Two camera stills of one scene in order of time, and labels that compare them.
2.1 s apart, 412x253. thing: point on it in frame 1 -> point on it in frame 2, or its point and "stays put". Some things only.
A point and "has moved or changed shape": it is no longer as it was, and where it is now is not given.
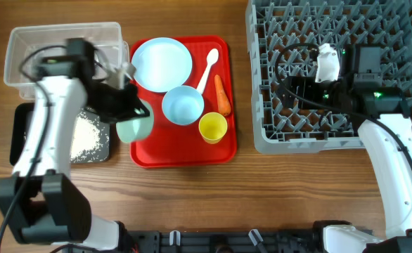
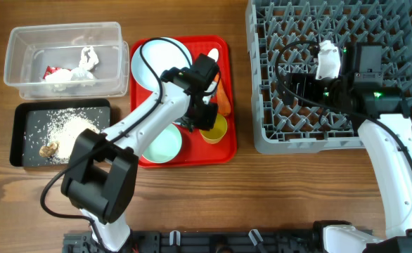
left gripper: x=128 y=110 -> x=207 y=126
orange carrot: x=224 y=105 stays put
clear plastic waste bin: x=28 y=45 stays put
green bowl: x=136 y=128 has moved or changed shape
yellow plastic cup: x=212 y=127 stays put
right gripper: x=305 y=83 stays put
